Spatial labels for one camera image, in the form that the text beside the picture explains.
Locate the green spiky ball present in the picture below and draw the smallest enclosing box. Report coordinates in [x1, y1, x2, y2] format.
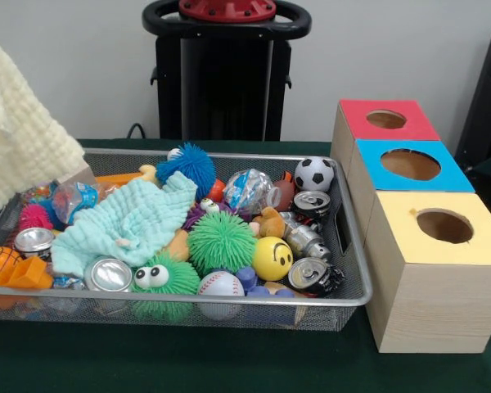
[187, 210, 258, 276]

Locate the mint waffle cloth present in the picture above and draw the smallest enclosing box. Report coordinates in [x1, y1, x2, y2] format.
[51, 169, 200, 276]

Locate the cream waffle cloth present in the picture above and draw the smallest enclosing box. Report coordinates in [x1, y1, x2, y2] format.
[0, 26, 87, 226]

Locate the wooden box with three holes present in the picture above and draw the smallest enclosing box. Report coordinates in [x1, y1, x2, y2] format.
[330, 99, 491, 354]

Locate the blue spiky ball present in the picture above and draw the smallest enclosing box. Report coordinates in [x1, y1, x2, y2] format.
[155, 142, 217, 200]

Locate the yellow smiley ball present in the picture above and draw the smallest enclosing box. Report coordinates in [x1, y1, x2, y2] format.
[252, 236, 295, 282]

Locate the black white soccer ball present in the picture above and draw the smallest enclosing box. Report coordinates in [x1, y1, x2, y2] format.
[294, 157, 336, 192]

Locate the white toy baseball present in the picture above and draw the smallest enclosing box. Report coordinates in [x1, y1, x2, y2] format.
[197, 269, 246, 320]

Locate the crushed black drink can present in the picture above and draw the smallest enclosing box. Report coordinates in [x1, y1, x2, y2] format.
[288, 256, 347, 297]

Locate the green spiky toy with eyes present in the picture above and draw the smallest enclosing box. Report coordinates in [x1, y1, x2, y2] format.
[130, 251, 200, 323]

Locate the silver drink can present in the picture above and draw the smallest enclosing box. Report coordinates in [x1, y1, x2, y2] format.
[83, 255, 134, 292]

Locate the orange toy basketball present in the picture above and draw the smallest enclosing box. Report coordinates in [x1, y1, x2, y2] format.
[0, 246, 25, 284]

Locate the black upright panel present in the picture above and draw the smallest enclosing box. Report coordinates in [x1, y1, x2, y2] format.
[456, 26, 491, 165]

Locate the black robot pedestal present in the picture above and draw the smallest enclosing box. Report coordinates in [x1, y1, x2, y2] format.
[142, 0, 312, 142]

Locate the black cable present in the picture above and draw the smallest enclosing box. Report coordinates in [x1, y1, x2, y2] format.
[126, 122, 149, 141]

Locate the shallow wire mesh bin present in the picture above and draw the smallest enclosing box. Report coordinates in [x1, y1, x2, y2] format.
[0, 146, 373, 331]

